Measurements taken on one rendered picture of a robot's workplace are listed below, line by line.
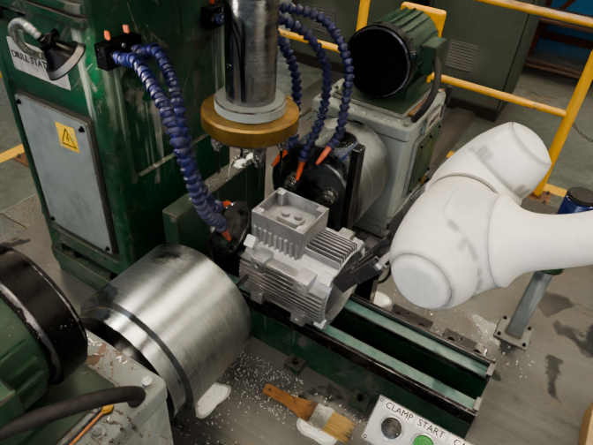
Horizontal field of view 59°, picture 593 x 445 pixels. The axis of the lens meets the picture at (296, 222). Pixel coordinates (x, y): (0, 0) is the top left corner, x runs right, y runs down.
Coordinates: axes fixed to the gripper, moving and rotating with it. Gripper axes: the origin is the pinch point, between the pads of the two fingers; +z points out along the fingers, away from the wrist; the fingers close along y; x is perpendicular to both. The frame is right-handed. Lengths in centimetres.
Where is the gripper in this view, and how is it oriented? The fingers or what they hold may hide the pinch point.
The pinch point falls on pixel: (349, 277)
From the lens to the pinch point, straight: 95.9
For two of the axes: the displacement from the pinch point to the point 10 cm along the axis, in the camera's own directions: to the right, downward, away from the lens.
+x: 7.0, 7.1, -0.1
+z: -4.8, 4.8, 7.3
